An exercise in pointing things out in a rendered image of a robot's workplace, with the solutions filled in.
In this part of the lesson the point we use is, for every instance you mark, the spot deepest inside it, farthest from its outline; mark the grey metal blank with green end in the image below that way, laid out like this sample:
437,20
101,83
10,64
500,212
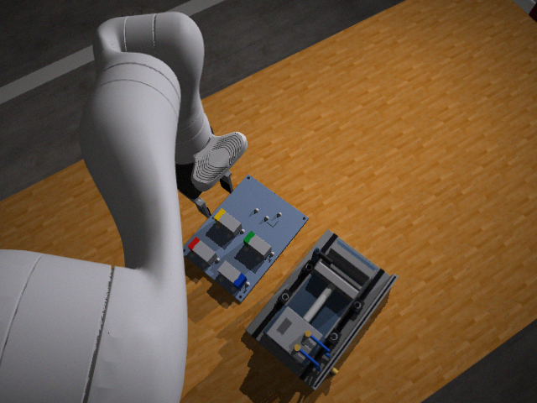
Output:
257,245

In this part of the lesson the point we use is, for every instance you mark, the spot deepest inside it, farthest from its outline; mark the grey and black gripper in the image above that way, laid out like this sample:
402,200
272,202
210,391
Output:
206,159

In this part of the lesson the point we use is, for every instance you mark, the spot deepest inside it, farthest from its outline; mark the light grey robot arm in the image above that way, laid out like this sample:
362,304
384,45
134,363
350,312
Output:
75,331

